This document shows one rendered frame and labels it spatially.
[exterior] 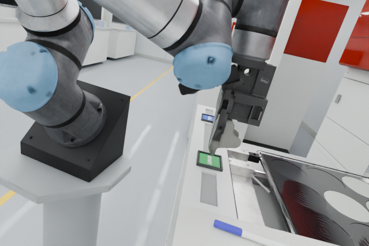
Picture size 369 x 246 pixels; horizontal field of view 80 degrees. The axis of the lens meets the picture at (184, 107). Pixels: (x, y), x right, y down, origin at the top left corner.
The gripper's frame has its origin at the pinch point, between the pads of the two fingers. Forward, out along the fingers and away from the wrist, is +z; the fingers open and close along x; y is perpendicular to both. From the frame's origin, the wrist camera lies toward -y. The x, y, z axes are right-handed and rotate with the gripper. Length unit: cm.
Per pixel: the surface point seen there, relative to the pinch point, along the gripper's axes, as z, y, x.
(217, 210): 3.1, 2.0, -13.8
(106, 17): -14, -290, 566
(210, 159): 2.7, 0.8, 0.3
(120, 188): 99, -45, 92
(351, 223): 9.1, 34.0, -0.6
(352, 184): 9.2, 45.4, 17.4
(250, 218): 11.1, 11.5, -4.5
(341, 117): -1, 58, 55
